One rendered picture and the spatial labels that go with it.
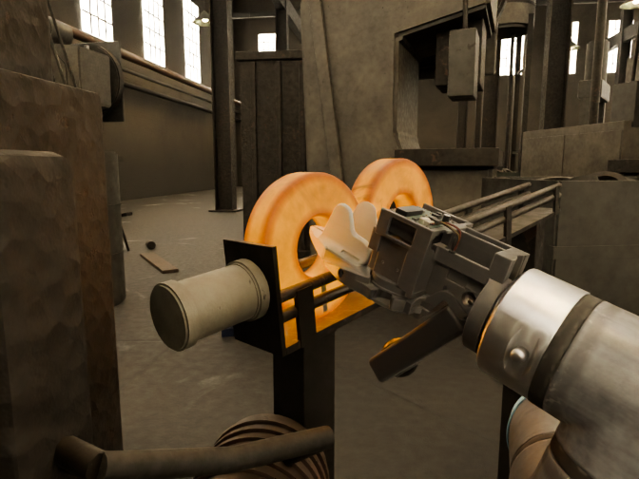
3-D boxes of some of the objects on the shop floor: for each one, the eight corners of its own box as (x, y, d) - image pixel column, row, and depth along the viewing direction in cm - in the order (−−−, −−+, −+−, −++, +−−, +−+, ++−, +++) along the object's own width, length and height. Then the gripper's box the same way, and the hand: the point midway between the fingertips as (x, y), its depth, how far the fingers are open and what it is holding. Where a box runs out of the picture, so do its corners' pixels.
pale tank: (472, 215, 813) (486, -76, 747) (464, 210, 903) (475, -50, 837) (530, 216, 801) (549, -80, 735) (515, 211, 891) (531, -53, 825)
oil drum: (-13, 316, 260) (-30, 146, 247) (60, 289, 319) (48, 150, 306) (89, 320, 252) (77, 146, 239) (145, 292, 310) (138, 150, 297)
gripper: (545, 251, 40) (354, 170, 53) (500, 268, 33) (294, 170, 46) (508, 338, 43) (336, 241, 56) (459, 370, 36) (277, 252, 49)
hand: (319, 239), depth 51 cm, fingers closed
